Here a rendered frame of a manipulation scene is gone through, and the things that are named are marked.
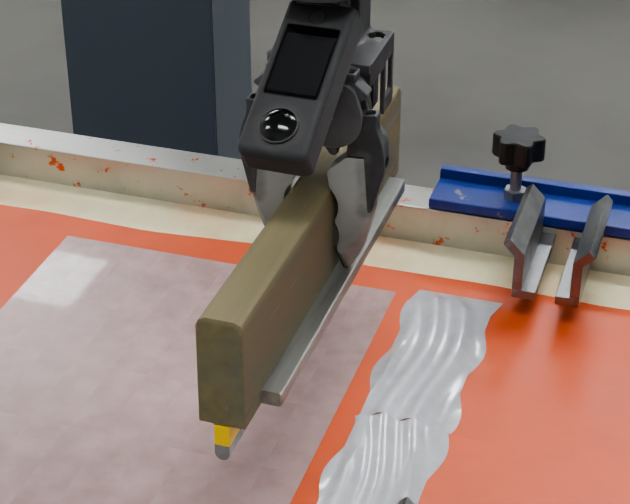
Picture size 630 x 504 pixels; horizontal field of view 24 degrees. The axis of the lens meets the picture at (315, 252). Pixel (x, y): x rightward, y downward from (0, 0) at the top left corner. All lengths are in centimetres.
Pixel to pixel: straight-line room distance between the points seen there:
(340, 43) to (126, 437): 33
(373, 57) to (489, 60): 306
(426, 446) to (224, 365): 24
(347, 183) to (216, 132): 77
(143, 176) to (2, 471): 39
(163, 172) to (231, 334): 51
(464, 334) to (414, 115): 256
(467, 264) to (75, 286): 33
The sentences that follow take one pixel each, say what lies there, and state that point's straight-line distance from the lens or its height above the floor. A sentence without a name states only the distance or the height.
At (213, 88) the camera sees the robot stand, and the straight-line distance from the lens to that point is 170.
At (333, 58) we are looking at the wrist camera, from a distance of 90.
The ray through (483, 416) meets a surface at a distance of 108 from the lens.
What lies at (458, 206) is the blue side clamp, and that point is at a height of 100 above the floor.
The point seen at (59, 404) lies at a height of 96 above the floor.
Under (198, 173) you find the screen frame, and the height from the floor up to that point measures 99.
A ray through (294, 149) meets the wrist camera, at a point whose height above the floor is 121.
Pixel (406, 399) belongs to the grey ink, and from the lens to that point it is 108.
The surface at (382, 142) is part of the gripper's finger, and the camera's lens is 95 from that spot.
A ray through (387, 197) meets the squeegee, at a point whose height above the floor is 107.
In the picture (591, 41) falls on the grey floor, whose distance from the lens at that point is 418.
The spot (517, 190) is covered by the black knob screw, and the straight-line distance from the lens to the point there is 126.
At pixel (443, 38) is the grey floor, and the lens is 414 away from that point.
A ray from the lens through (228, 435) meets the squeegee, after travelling 88.
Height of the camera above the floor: 161
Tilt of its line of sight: 31 degrees down
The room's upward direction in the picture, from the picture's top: straight up
